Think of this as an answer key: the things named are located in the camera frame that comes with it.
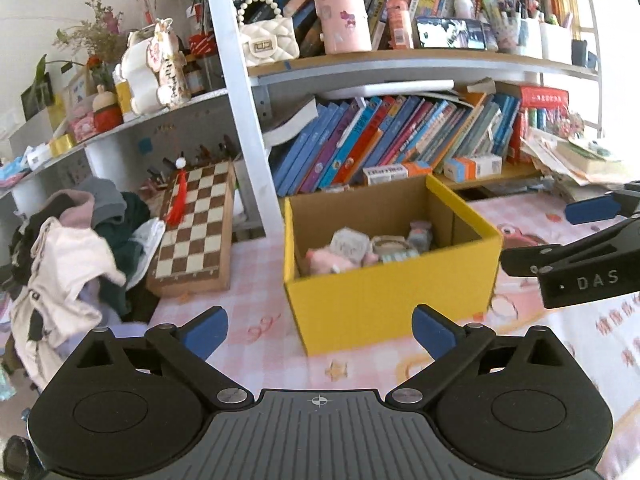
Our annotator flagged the stack of papers and books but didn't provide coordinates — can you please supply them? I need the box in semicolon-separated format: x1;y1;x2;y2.
521;128;631;203

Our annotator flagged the white shelf unit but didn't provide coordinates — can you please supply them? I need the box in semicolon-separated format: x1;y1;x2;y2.
10;0;602;235

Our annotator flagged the pink plush toy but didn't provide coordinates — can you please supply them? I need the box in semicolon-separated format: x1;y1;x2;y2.
305;248;380;275

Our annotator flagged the white lucky cat figure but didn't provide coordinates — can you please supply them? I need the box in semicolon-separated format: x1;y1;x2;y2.
119;18;191;116

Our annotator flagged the blue toy truck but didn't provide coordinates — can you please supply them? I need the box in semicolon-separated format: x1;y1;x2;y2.
407;220;433;254

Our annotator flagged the pink cup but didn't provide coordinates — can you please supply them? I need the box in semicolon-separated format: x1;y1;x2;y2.
314;0;372;55

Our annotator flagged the pile of clothes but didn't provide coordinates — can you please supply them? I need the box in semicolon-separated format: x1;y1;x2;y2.
10;177;166;390

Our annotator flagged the white quilted handbag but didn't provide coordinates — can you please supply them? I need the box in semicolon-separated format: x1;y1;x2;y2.
236;0;300;67

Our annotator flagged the wooden chess board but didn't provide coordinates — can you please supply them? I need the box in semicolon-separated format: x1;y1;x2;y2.
146;160;235;298

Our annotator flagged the white tape roll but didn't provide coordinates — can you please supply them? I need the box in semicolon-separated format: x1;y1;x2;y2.
371;236;420;263

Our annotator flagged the red tassel ornament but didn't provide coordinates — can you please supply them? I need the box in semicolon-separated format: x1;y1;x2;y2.
165;156;188;228

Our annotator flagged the orange white medicine box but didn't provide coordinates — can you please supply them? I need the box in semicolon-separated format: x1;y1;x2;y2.
444;154;502;183

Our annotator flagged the yellow cardboard box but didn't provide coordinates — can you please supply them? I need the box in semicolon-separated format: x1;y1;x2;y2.
283;176;502;356

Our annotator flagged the pink cartoon table mat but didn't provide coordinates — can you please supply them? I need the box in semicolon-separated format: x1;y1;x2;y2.
144;192;640;480

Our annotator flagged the row of books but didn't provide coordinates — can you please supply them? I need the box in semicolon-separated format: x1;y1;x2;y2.
266;92;521;197

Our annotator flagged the white rectangular eraser block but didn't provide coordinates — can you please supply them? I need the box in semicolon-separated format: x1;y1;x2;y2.
329;228;371;263

